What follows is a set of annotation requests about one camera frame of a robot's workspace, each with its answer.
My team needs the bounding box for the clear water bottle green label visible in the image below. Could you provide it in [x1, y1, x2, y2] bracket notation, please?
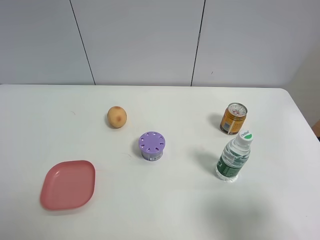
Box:
[215, 130, 254, 182]

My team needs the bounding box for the orange drink can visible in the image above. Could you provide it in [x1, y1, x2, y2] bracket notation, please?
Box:
[220, 102, 248, 135]

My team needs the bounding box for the pink square plate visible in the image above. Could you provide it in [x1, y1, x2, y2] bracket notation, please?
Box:
[39, 160, 96, 211]

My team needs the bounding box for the purple air freshener jar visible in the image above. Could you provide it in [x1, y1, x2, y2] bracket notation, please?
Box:
[138, 131, 166, 162]

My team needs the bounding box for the yellow-brown potato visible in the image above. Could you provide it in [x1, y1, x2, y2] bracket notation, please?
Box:
[107, 106, 127, 129]

